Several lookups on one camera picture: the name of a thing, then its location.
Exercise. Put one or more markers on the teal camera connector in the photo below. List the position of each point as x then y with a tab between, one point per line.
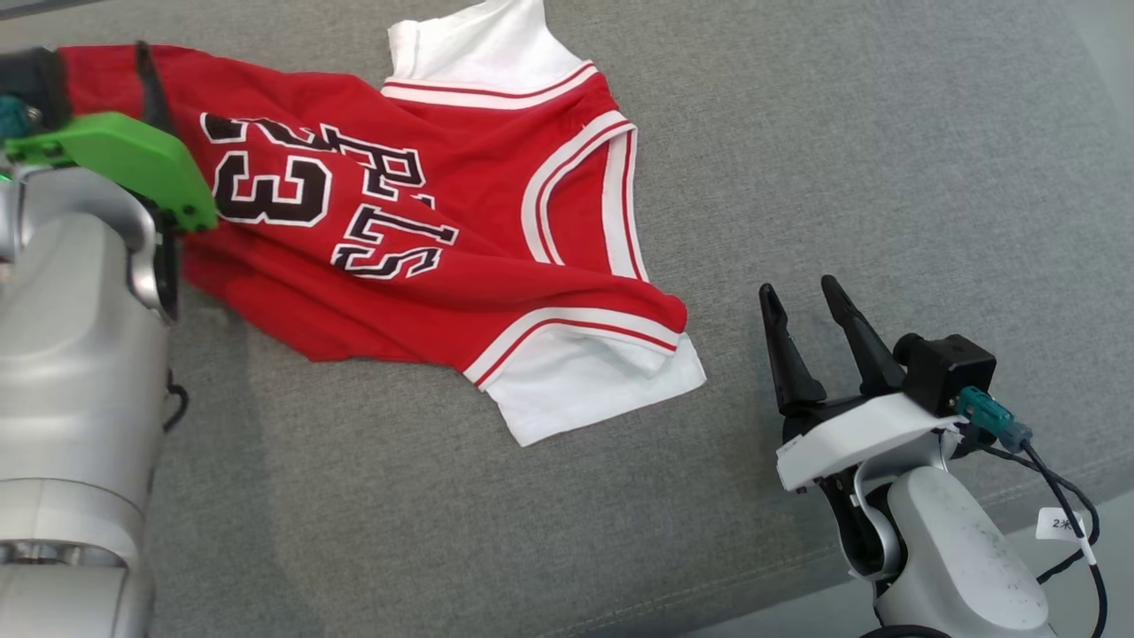
988	412
13	115

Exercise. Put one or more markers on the red Bulls basketball jersey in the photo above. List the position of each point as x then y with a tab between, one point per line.
461	266

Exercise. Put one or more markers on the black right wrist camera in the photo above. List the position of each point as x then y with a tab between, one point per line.
952	368

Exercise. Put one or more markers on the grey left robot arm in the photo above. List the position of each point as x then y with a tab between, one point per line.
80	354

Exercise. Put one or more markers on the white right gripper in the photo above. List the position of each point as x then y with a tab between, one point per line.
859	439

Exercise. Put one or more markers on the teal right camera connector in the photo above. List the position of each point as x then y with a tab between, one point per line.
988	412

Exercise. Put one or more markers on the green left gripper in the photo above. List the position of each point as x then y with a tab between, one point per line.
133	155

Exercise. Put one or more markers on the teal left camera connector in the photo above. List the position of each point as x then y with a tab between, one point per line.
13	115

